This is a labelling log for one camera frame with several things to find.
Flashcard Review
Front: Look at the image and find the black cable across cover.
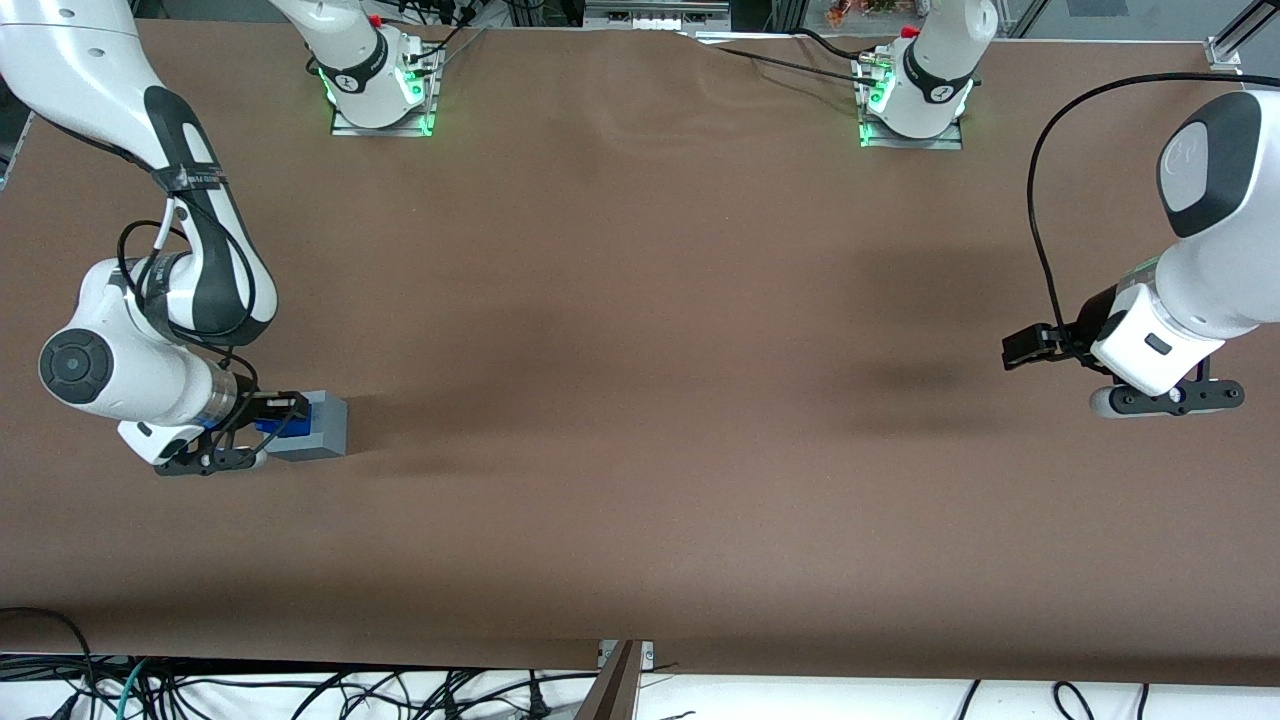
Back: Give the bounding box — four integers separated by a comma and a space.
690, 28, 881, 86

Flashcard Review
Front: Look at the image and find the black white right arm cable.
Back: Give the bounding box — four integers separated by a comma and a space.
118, 198, 259, 396

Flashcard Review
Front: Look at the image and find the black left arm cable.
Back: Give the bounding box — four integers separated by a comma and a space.
1027, 72, 1280, 351

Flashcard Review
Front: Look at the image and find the blue plastic part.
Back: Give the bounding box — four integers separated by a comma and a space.
254, 406, 317, 442

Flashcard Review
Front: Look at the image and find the black floor cable bundle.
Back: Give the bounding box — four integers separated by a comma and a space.
150, 665, 561, 720

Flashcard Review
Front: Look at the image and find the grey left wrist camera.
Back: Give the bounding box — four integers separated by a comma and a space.
1090, 378, 1246, 419

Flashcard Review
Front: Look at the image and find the gray square base block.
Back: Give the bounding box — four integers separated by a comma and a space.
267, 391, 350, 462

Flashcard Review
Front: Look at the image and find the teal floor cable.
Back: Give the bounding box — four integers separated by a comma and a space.
113, 658, 151, 720

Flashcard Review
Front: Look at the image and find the black looped floor cable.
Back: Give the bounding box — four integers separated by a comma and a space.
0, 606, 97, 720

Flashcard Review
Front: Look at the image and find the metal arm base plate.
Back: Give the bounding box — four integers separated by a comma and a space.
330, 38, 442, 138
855, 50, 966, 151

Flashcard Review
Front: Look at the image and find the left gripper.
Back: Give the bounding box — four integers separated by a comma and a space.
1003, 283, 1226, 396

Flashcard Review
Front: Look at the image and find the brown table cover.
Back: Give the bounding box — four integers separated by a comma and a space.
0, 15, 1280, 687

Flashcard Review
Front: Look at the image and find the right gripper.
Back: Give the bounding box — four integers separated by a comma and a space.
118, 390, 309, 466

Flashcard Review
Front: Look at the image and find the aluminium profile beam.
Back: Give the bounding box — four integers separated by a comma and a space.
575, 640, 656, 720

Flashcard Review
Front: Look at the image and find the white terminal strip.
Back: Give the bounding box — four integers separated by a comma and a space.
585, 0, 731, 31

